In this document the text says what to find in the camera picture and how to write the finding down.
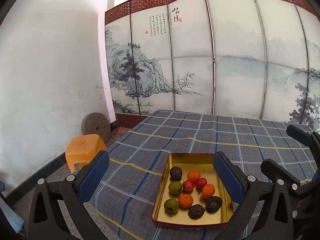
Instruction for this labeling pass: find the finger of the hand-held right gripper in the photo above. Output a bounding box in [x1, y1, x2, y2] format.
[286, 124, 320, 152]
[260, 159, 320, 198]

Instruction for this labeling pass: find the white cloth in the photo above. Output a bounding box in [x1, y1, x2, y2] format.
[7, 204, 26, 233]

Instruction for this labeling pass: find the gold metal tin tray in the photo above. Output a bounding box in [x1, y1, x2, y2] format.
[151, 152, 234, 230]

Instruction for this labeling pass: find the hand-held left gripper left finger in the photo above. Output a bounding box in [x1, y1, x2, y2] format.
[27, 150, 110, 240]

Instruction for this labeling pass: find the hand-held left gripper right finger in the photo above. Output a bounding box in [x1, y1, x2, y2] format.
[212, 151, 296, 240]

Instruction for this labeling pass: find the green tomato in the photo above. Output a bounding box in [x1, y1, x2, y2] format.
[164, 198, 180, 214]
[168, 181, 183, 195]

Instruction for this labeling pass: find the orange plastic stool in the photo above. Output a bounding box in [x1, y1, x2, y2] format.
[65, 134, 108, 173]

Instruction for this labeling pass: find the dark brown mangosteen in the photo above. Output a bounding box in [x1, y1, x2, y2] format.
[205, 196, 223, 212]
[169, 166, 183, 181]
[188, 204, 205, 219]

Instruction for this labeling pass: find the blue plaid tablecloth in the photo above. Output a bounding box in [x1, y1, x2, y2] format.
[82, 109, 320, 240]

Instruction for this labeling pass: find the round grey millstone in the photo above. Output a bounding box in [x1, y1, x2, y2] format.
[82, 113, 111, 143]

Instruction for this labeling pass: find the landscape painted folding screen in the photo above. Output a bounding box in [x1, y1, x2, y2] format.
[104, 0, 320, 133]

